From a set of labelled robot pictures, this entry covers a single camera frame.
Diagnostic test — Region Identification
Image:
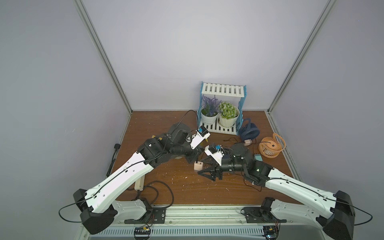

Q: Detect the dark blue fan with handle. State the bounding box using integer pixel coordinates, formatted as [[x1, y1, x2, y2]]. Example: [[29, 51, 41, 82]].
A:
[[239, 118, 260, 142]]

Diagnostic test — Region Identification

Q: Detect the power strip black cable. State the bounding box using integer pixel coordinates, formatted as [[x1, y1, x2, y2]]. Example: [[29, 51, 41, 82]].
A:
[[134, 180, 175, 210]]

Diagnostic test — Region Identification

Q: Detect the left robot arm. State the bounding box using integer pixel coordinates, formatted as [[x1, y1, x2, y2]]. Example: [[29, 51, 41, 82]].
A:
[[73, 122, 210, 235]]

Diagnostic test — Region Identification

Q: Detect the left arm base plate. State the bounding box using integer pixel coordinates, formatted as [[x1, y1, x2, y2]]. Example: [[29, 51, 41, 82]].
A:
[[124, 208, 167, 224]]

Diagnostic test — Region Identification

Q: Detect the beige power strip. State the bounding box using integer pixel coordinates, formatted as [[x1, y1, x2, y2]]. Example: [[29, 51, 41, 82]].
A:
[[134, 176, 145, 192]]

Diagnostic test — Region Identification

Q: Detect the lavender plant white pot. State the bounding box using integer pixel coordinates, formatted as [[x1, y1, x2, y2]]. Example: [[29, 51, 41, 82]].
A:
[[201, 95, 221, 126]]

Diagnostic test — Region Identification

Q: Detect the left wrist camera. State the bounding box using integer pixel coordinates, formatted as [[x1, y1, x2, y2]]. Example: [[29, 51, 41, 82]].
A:
[[190, 125, 211, 150]]

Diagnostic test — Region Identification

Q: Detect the orange desk fan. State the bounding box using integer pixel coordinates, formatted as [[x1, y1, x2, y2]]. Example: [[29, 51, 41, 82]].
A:
[[259, 133, 286, 159]]

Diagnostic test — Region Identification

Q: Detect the teal plug adapter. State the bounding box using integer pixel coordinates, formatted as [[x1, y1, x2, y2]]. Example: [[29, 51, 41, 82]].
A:
[[254, 154, 263, 162]]

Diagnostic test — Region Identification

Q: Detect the green plant white pot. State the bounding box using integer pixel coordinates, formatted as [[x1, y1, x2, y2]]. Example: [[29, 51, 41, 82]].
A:
[[219, 102, 240, 128]]

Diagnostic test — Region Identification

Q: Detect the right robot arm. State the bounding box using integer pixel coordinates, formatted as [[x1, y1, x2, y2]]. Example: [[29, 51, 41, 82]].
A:
[[196, 144, 357, 240]]

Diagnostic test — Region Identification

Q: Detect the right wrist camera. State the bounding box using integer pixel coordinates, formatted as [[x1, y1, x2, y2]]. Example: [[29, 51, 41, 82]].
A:
[[205, 144, 224, 166]]

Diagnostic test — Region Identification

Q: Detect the blue white plant shelf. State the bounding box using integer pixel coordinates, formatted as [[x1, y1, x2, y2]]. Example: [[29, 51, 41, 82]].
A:
[[198, 82, 247, 135]]

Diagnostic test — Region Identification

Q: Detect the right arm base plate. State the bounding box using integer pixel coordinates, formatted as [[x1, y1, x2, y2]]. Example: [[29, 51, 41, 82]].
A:
[[241, 207, 287, 224]]

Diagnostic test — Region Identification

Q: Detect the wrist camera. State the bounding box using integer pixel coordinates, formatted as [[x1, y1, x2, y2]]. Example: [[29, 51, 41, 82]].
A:
[[205, 144, 224, 166], [190, 125, 211, 150]]

